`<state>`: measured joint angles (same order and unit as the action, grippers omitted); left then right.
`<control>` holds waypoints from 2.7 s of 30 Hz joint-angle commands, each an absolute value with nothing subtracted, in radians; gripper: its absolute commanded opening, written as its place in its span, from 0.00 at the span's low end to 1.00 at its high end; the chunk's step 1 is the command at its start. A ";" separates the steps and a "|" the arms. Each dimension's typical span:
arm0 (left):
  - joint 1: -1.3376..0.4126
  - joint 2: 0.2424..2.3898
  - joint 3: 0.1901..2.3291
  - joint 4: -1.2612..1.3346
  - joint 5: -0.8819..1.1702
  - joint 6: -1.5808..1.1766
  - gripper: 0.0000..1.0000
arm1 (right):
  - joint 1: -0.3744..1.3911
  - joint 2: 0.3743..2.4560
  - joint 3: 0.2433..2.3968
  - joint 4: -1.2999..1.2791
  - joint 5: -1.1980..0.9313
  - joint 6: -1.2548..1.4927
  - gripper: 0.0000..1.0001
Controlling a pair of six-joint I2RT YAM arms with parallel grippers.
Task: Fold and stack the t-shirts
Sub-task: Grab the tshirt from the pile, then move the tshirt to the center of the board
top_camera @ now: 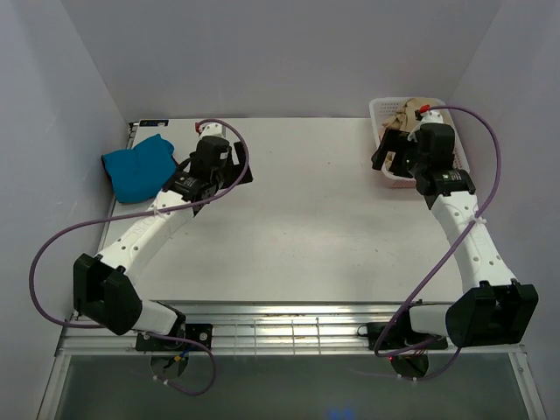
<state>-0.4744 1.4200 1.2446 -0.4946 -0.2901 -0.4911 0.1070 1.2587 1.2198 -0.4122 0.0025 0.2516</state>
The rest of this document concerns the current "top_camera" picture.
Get beige t shirt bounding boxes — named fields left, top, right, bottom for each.
left=381, top=97, right=440, bottom=131

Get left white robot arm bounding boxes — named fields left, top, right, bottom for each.
left=73, top=135, right=252, bottom=335

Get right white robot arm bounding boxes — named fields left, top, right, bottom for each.
left=372, top=122, right=538, bottom=349

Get white plastic basket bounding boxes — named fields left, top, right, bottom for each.
left=368, top=97, right=470, bottom=188

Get folded blue t shirt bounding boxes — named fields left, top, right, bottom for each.
left=101, top=134, right=177, bottom=204

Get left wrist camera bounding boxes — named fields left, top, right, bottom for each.
left=195, top=122, right=225, bottom=139

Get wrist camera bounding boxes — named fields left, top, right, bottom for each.
left=195, top=122, right=225, bottom=139
left=415, top=104, right=444, bottom=124

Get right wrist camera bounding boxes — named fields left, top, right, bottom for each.
left=415, top=104, right=444, bottom=124

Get aluminium frame rails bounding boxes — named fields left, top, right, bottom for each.
left=56, top=302, right=526, bottom=356

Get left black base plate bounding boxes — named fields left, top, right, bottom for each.
left=135, top=323, right=214, bottom=354

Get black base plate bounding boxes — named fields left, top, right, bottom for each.
left=356, top=322, right=448, bottom=351
left=135, top=323, right=214, bottom=354

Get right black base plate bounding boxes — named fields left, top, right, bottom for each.
left=356, top=322, right=448, bottom=351

